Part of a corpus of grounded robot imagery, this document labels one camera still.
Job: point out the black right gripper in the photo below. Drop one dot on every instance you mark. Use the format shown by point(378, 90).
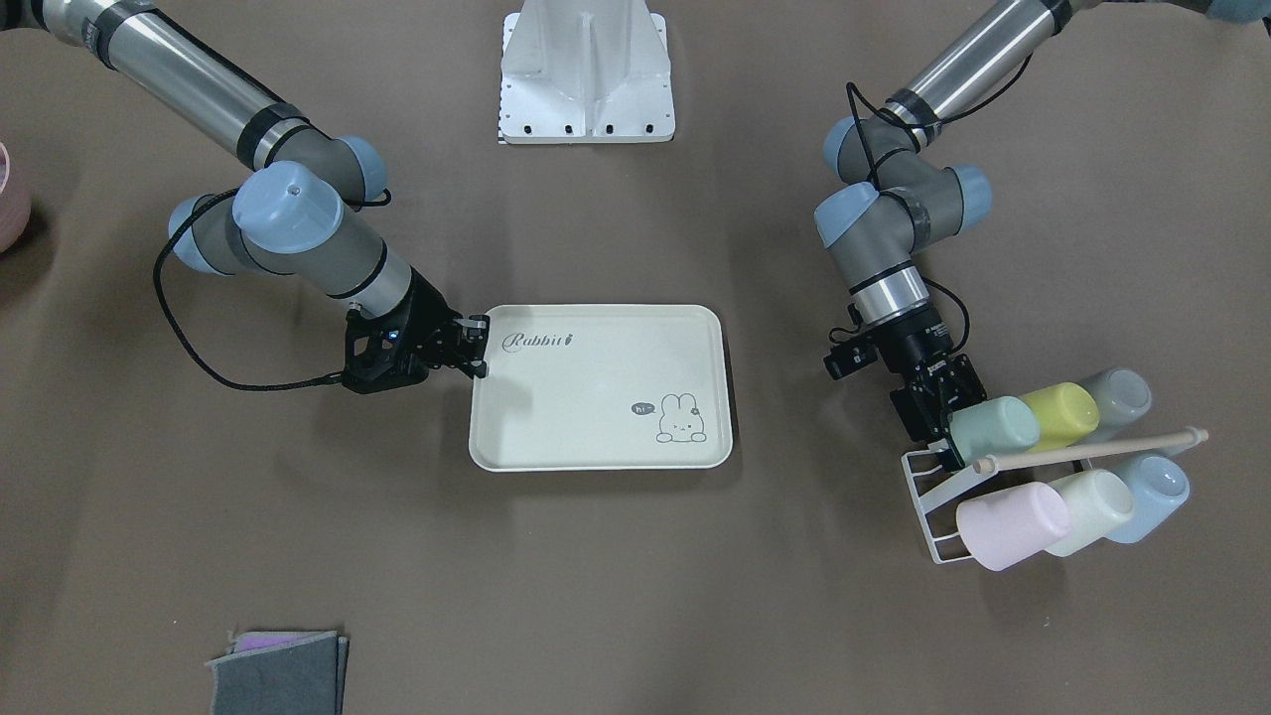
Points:
point(429, 306)

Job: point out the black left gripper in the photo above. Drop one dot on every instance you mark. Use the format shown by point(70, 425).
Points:
point(921, 343)

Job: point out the green plastic cup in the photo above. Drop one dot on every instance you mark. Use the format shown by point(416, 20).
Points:
point(1002, 426)

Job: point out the cream rabbit tray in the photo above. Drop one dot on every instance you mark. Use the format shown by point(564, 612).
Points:
point(602, 387)

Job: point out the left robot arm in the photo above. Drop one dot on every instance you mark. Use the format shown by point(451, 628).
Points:
point(1192, 281)

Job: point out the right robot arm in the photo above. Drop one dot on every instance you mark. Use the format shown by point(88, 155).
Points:
point(297, 214)

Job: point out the pink plastic cup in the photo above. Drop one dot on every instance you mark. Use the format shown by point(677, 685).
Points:
point(1003, 528)

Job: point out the yellow plastic cup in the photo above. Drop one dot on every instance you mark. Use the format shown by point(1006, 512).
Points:
point(1066, 413)

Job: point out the cream plastic cup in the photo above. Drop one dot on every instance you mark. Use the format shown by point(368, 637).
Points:
point(1097, 502)

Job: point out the grey plastic cup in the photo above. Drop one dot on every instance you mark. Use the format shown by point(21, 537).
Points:
point(1122, 397)

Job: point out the light blue plastic cup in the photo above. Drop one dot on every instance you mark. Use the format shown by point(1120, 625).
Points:
point(1158, 488)

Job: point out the folded grey cloth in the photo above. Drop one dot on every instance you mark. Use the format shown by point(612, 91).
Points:
point(280, 672)

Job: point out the pink bowl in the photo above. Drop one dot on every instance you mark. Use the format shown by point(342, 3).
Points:
point(16, 203)

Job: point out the wooden rack handle rod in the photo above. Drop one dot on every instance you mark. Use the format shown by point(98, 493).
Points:
point(1187, 438)

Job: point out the white wire cup rack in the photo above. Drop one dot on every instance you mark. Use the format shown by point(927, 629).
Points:
point(935, 495)

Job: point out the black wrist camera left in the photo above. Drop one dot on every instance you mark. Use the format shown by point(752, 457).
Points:
point(850, 356)

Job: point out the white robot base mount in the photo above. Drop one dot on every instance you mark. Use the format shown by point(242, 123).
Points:
point(585, 72)

